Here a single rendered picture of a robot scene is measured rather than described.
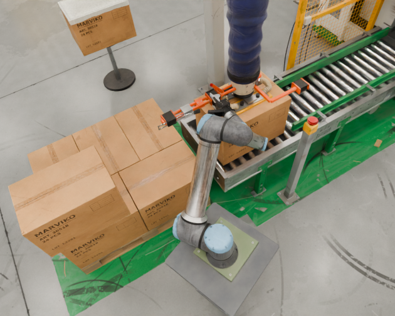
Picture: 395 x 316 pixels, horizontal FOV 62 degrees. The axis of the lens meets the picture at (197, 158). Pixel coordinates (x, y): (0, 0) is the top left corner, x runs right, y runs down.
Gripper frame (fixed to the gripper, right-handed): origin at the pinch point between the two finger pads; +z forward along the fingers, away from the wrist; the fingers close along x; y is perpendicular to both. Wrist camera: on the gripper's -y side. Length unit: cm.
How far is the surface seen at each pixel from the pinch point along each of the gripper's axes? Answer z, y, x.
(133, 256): -29, -99, -106
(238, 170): -35, 1, -48
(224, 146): -22.8, -3.1, -27.8
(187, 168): -9, -30, -53
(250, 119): -22.3, 18.8, -12.8
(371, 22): 40, 216, -49
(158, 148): 21, -40, -53
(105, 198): -21, -93, -18
